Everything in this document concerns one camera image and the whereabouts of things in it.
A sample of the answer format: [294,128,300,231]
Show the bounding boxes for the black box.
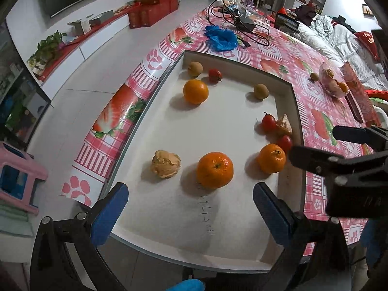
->
[275,12,299,31]

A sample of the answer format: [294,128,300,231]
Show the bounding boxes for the grey blanket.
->
[329,23,388,90]

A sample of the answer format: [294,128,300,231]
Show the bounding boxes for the large smooth orange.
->
[183,79,210,105]

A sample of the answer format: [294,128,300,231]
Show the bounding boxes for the clear bag of fruit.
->
[320,62,349,98]

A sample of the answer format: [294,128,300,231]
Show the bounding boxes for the white sofa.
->
[299,21,388,128]

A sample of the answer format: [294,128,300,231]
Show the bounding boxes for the dark clothes pile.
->
[295,4,317,25]

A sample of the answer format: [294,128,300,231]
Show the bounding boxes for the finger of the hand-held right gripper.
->
[289,145,350,179]
[332,125,385,152]

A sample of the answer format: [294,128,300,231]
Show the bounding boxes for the white television cabinet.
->
[27,10,131,100]

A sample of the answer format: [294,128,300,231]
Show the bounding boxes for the mandarin with green stem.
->
[196,152,234,188]

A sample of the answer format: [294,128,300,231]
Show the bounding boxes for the black power adapter with cables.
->
[208,0,270,49]

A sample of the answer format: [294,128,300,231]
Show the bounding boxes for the green potted plant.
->
[27,30,67,70]

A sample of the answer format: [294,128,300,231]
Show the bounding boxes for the pink strawberry print tablecloth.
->
[61,4,382,257]

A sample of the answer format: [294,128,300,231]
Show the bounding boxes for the clear plastic bag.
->
[226,0,269,26]

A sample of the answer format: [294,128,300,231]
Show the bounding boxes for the dark smartphone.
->
[346,92,363,125]

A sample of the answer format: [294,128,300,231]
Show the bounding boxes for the grey flat box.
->
[89,10,114,26]

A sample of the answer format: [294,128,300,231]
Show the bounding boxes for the dark glass cabinet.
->
[0,21,52,149]

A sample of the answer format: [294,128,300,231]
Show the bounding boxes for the pale tan fruit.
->
[327,79,342,96]

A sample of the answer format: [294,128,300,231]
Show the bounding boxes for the white shallow tray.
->
[97,50,307,272]

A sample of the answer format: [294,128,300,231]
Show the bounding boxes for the physalis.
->
[151,150,181,179]
[275,114,293,137]

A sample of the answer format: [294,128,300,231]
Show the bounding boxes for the person's right hand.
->
[362,218,388,266]

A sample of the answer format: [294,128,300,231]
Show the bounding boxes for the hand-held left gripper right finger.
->
[253,182,355,291]

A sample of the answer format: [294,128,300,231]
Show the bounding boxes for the small mandarin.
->
[257,143,286,174]

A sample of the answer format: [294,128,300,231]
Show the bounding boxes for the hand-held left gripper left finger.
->
[29,182,129,291]

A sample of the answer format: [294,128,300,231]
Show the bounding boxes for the open cardboard box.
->
[67,19,91,35]

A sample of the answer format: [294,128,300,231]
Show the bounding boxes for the patterned white cloth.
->
[315,15,334,41]

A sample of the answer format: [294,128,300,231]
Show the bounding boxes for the red embroidered cushion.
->
[354,31,379,63]

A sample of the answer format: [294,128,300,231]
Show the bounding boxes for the pink plastic stool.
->
[0,142,49,216]

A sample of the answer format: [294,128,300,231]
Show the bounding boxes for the person's left hand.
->
[174,279,204,291]

